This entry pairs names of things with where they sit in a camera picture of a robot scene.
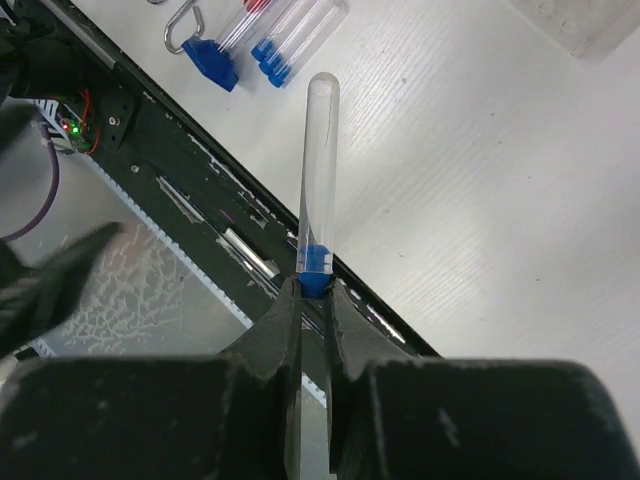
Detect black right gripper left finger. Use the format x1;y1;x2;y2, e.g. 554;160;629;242
1;278;302;479

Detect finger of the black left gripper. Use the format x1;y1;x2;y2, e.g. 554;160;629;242
1;222;123;358

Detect blue capped test tube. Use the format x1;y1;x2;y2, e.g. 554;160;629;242
251;0;332;61

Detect red orange stirring rod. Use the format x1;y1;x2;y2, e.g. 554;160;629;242
243;0;271;14

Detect metal crucible tongs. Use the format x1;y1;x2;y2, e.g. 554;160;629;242
163;0;205;55

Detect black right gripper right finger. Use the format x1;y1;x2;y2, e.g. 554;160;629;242
325;281;639;479

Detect small green circuit board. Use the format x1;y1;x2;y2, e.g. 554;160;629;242
56;88;101;155

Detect clear plastic tube rack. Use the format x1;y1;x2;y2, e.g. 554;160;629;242
509;0;639;61

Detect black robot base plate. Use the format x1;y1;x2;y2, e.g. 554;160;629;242
17;1;298;318

